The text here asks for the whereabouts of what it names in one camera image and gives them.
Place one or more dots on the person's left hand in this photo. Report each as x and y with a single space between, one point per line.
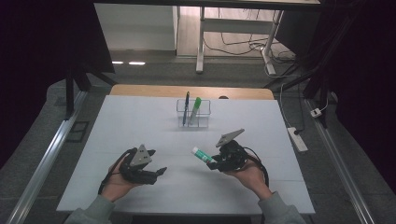
116 186

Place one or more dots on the white power strip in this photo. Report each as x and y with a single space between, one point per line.
297 139

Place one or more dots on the black rectangular floor frame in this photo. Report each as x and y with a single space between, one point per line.
77 131

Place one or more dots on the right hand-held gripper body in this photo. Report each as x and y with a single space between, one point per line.
232 158

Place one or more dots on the green capped translucent marker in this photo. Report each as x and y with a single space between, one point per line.
195 110

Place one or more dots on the black metal stand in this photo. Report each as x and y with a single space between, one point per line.
70 93
320 90

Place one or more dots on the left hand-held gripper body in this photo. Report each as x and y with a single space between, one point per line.
138 172

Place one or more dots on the person's right hand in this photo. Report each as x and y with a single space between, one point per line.
250 180

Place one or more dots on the blue pen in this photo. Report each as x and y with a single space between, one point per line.
186 107

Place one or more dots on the clear plastic pen organizer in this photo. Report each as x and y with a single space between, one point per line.
202 115

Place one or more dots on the white desk frame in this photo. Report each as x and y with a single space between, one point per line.
236 25

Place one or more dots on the white green glue stick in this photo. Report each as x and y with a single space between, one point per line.
202 154

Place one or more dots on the aluminium rail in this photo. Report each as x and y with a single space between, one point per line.
46 161
339 161

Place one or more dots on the small white adapter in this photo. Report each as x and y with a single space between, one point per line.
316 112

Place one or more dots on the wooden table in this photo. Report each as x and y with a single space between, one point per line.
149 91

